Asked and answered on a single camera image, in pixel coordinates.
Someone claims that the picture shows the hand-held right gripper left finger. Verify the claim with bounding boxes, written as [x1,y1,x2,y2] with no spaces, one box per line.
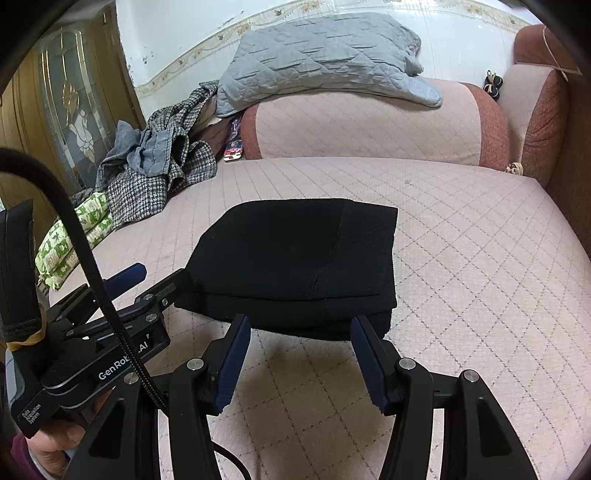
[65,314,252,480]

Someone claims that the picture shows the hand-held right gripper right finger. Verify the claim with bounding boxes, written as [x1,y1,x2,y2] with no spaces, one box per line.
[350,315,539,480]

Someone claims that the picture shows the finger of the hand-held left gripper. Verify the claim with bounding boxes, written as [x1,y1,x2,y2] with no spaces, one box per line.
[46,263,148,325]
[117,270,193,325]

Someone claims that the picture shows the black pants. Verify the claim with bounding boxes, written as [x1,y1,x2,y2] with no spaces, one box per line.
[174,198,399,342]

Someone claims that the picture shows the person's left forearm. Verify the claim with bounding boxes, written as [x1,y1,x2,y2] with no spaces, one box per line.
[8,433,48,480]

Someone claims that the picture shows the person's left hand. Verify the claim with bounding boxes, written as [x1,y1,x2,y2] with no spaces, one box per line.
[36,388,116,477]

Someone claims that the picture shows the green patterned folded cloth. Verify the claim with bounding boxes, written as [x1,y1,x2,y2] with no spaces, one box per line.
[35,191,115,290]

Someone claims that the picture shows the grey houndstooth coat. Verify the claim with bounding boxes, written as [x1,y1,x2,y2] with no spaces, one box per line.
[93,80,221,230]

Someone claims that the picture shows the blue-grey denim garment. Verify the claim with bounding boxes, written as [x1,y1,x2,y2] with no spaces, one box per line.
[103,120,191,179]

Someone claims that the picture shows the pink quilted sofa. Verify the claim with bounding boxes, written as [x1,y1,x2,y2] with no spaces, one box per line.
[46,25,591,480]

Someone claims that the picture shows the dark brown cloth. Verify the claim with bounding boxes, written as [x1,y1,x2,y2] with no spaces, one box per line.
[202,121,232,158]

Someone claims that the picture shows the colourful printed packet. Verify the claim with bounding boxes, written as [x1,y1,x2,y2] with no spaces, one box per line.
[223,117,246,162]

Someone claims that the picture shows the wooden door with glass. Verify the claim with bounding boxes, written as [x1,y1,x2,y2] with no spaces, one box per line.
[0,17,145,219]

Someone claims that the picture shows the pink brown sofa back cushion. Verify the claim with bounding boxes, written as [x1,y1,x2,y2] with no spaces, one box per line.
[241,78,510,172]

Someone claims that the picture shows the grey quilted pillow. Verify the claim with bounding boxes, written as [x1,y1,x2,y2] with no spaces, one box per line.
[215,12,444,119]

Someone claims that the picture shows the small black gold object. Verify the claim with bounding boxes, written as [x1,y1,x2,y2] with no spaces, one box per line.
[482,69,502,101]

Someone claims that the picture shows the black braided cable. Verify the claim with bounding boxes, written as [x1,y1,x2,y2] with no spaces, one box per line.
[0,147,170,410]

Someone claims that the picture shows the thin black cable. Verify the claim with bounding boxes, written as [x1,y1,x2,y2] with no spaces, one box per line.
[211,442,251,480]

